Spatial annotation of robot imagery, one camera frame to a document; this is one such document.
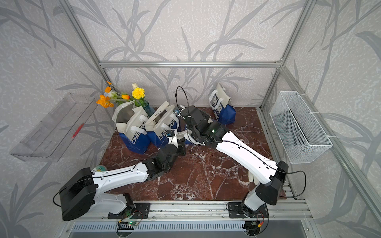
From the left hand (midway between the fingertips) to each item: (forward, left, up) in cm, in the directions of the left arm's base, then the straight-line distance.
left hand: (185, 140), depth 81 cm
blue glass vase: (+26, +27, -4) cm, 37 cm away
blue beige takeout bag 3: (-1, +1, +12) cm, 12 cm away
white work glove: (-15, -38, -17) cm, 44 cm away
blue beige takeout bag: (+7, +30, +6) cm, 32 cm away
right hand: (+6, -7, +18) cm, 20 cm away
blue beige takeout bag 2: (+7, +14, +7) cm, 17 cm away
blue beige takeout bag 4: (+25, -23, 0) cm, 34 cm away
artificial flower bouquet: (+27, +47, +7) cm, 55 cm away
